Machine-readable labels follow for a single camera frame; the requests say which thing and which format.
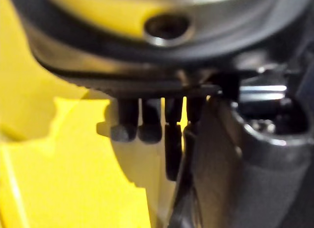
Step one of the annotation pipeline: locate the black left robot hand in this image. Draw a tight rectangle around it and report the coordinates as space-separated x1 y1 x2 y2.
109 65 314 228

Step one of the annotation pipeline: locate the large black plastic housing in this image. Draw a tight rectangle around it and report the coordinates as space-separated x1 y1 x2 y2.
9 0 314 97

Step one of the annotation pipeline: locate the yellow storage shelf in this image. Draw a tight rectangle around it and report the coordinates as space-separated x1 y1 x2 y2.
0 0 183 228

